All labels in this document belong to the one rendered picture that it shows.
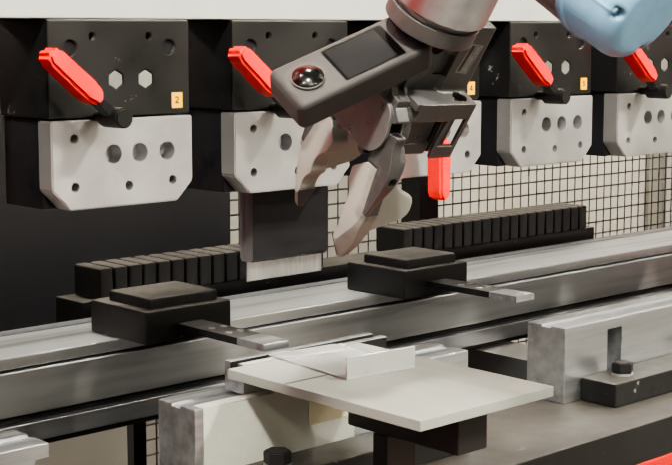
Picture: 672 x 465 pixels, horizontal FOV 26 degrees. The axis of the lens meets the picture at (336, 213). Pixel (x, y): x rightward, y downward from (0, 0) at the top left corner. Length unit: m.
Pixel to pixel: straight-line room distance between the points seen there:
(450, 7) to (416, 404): 0.41
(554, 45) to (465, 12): 0.67
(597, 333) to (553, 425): 0.18
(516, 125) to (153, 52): 0.51
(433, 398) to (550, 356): 0.51
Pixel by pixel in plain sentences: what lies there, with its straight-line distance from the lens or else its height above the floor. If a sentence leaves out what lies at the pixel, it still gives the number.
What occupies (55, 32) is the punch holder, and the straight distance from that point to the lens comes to 1.27.
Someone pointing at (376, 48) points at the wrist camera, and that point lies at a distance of 1.07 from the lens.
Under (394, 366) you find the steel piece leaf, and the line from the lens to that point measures 1.43.
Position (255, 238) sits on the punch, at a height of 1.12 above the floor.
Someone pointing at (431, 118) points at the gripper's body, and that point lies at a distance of 1.11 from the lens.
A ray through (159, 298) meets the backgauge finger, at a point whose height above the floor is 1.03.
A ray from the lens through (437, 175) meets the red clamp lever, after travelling 1.53.
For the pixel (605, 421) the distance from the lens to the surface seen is 1.75.
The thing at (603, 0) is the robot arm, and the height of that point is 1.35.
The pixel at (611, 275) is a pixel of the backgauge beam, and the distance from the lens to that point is 2.30.
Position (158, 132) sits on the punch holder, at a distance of 1.32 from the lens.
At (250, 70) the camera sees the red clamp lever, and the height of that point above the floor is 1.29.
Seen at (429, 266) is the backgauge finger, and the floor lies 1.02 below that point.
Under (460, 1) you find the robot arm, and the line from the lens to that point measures 1.05.
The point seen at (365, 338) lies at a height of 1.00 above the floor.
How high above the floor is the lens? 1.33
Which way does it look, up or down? 7 degrees down
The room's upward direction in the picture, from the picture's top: straight up
